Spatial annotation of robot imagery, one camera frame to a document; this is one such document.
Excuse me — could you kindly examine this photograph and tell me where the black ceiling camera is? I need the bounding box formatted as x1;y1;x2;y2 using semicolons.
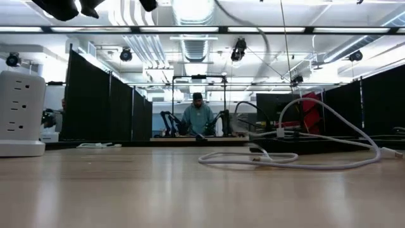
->
230;37;247;63

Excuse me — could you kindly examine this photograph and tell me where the red panel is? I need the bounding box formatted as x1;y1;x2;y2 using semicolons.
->
274;91;323;137

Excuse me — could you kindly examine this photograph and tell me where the thin black cable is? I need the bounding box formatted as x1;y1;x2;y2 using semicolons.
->
233;100;273;132

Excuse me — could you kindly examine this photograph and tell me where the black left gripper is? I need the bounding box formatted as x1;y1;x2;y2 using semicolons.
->
30;0;158;22

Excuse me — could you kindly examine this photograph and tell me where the white braided USB cable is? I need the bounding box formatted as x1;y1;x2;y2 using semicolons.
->
198;97;382;171

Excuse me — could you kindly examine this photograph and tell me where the black light bar beam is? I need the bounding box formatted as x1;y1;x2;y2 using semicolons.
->
0;26;405;35

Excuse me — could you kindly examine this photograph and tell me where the black curtain partition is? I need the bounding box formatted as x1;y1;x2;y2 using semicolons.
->
61;44;153;142
322;65;405;137

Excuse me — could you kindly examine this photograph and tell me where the white tower power strip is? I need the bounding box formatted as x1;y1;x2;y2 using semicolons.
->
0;70;47;158

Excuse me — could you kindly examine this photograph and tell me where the black monitor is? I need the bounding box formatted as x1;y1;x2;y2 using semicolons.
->
256;93;301;123

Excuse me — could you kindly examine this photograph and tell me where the white box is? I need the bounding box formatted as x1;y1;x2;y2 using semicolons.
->
39;131;59;143

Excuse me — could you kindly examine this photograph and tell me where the person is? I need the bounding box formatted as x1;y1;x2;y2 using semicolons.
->
42;98;66;134
181;92;216;137

